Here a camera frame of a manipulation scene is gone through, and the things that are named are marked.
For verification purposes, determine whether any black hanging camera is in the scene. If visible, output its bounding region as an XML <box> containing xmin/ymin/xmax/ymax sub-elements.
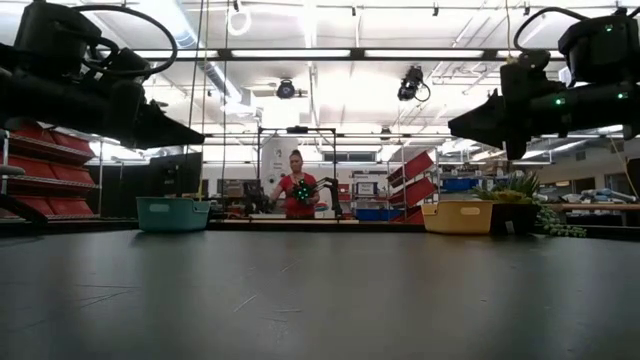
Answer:
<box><xmin>397</xmin><ymin>64</ymin><xmax>432</xmax><ymax>102</ymax></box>

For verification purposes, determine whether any white hanging ring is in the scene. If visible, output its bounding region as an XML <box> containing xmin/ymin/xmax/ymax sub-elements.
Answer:
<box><xmin>227</xmin><ymin>4</ymin><xmax>253</xmax><ymax>37</ymax></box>

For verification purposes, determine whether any blue shelf bin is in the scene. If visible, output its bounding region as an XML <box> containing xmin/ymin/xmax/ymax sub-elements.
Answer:
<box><xmin>440</xmin><ymin>175</ymin><xmax>479</xmax><ymax>194</ymax></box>

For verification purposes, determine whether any blue storage bin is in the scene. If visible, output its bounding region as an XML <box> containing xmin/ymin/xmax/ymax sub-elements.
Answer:
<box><xmin>355</xmin><ymin>208</ymin><xmax>404</xmax><ymax>223</ymax></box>

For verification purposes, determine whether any yellow plastic bin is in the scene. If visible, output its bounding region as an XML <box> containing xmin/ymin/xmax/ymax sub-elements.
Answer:
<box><xmin>421</xmin><ymin>199</ymin><xmax>495</xmax><ymax>236</ymax></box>

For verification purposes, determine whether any brown cardboard box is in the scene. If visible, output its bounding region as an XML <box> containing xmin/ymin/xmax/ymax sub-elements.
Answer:
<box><xmin>217</xmin><ymin>178</ymin><xmax>246</xmax><ymax>199</ymax></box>

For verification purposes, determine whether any framed white sign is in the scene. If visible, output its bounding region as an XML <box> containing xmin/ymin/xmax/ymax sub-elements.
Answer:
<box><xmin>354</xmin><ymin>180</ymin><xmax>380</xmax><ymax>198</ymax></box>

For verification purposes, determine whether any person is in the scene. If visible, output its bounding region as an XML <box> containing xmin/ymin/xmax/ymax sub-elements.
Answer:
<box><xmin>268</xmin><ymin>148</ymin><xmax>322</xmax><ymax>220</ymax></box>

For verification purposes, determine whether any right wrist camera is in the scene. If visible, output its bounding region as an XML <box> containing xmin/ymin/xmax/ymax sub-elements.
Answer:
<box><xmin>499</xmin><ymin>48</ymin><xmax>554</xmax><ymax>91</ymax></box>

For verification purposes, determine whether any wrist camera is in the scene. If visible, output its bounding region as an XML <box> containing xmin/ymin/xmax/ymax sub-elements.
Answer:
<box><xmin>499</xmin><ymin>48</ymin><xmax>554</xmax><ymax>91</ymax></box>
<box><xmin>97</xmin><ymin>47</ymin><xmax>151</xmax><ymax>86</ymax></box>

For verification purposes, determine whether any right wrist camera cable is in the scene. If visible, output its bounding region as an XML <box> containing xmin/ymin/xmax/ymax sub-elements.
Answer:
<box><xmin>512</xmin><ymin>5</ymin><xmax>631</xmax><ymax>56</ymax></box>

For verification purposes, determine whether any black diagonal strut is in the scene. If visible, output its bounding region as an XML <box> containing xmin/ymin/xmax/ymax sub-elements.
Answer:
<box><xmin>0</xmin><ymin>193</ymin><xmax>51</xmax><ymax>234</ymax></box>

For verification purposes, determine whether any tilted red bin rack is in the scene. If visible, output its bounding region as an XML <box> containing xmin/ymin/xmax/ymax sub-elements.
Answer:
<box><xmin>387</xmin><ymin>149</ymin><xmax>440</xmax><ymax>225</ymax></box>

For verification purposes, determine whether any round black ceiling camera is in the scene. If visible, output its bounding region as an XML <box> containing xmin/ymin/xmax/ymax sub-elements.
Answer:
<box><xmin>276</xmin><ymin>78</ymin><xmax>297</xmax><ymax>100</ymax></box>

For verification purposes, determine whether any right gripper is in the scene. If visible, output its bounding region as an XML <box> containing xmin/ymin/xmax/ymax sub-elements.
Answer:
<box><xmin>448</xmin><ymin>84</ymin><xmax>569</xmax><ymax>161</ymax></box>

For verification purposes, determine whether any white column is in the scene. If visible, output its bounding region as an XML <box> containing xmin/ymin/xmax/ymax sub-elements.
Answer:
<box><xmin>260</xmin><ymin>137</ymin><xmax>300</xmax><ymax>200</ymax></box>

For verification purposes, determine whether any potted artificial plant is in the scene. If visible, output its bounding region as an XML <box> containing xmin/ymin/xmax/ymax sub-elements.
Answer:
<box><xmin>473</xmin><ymin>171</ymin><xmax>587</xmax><ymax>238</ymax></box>

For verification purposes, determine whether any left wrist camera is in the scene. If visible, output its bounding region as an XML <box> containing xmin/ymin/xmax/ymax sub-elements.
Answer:
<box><xmin>97</xmin><ymin>47</ymin><xmax>151</xmax><ymax>86</ymax></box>

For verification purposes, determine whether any wooden bench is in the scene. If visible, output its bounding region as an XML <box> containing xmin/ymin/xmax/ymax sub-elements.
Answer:
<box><xmin>547</xmin><ymin>202</ymin><xmax>640</xmax><ymax>212</ymax></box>

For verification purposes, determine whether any black overhead frame bar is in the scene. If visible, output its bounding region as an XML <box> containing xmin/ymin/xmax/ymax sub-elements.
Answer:
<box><xmin>129</xmin><ymin>47</ymin><xmax>566</xmax><ymax>62</ymax></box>

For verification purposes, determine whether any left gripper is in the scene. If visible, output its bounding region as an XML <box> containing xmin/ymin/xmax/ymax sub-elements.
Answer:
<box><xmin>107</xmin><ymin>82</ymin><xmax>206</xmax><ymax>150</ymax></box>

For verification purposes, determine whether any black monitor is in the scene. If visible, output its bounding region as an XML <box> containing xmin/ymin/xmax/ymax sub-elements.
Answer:
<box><xmin>148</xmin><ymin>152</ymin><xmax>204</xmax><ymax>199</ymax></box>

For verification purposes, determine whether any teal plastic bin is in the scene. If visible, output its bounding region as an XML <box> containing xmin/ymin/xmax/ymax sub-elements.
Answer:
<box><xmin>136</xmin><ymin>196</ymin><xmax>212</xmax><ymax>233</ymax></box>

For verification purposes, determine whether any shelf rack with red bins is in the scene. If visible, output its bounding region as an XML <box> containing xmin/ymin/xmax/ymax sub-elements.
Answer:
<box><xmin>0</xmin><ymin>122</ymin><xmax>100</xmax><ymax>224</ymax></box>

